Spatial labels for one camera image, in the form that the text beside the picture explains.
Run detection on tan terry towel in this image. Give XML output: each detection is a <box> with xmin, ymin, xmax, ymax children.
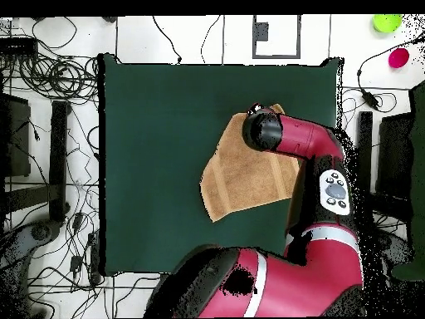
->
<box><xmin>198</xmin><ymin>103</ymin><xmax>301</xmax><ymax>223</ymax></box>

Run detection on dark green table cloth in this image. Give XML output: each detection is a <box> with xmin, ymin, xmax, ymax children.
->
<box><xmin>98</xmin><ymin>52</ymin><xmax>344</xmax><ymax>277</ymax></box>

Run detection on black stand bar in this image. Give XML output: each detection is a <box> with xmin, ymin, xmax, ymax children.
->
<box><xmin>356</xmin><ymin>110</ymin><xmax>374</xmax><ymax>195</ymax></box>
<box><xmin>47</xmin><ymin>100</ymin><xmax>71</xmax><ymax>223</ymax></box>

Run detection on pink bowl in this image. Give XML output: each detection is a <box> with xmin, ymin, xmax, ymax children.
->
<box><xmin>388</xmin><ymin>47</ymin><xmax>410</xmax><ymax>69</ymax></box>

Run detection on lime green bowl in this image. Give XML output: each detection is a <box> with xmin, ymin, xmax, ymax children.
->
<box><xmin>372</xmin><ymin>13</ymin><xmax>403</xmax><ymax>33</ymax></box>

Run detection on spare dark green cloth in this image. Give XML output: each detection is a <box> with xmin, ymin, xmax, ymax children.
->
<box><xmin>391</xmin><ymin>79</ymin><xmax>425</xmax><ymax>283</ymax></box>

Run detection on grey round base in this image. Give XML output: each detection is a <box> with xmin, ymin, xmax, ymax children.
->
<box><xmin>378</xmin><ymin>230</ymin><xmax>413</xmax><ymax>267</ymax></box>
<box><xmin>0</xmin><ymin>220</ymin><xmax>62</xmax><ymax>267</ymax></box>

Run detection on black box device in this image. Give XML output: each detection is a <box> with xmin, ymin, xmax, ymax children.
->
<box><xmin>0</xmin><ymin>37</ymin><xmax>38</xmax><ymax>57</ymax></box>

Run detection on grey rectangular floor frame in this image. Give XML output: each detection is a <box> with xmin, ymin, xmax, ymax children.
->
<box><xmin>251</xmin><ymin>14</ymin><xmax>301</xmax><ymax>60</ymax></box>

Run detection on thin black floor cable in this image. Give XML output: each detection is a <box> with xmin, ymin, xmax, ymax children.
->
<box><xmin>151</xmin><ymin>14</ymin><xmax>183</xmax><ymax>65</ymax></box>
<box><xmin>199</xmin><ymin>14</ymin><xmax>222</xmax><ymax>64</ymax></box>

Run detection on black power adapter with cable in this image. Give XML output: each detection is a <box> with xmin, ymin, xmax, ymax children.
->
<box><xmin>356</xmin><ymin>39</ymin><xmax>425</xmax><ymax>112</ymax></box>

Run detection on coil of black cables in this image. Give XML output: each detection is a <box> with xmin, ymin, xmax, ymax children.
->
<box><xmin>17</xmin><ymin>54</ymin><xmax>100</xmax><ymax>101</ymax></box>

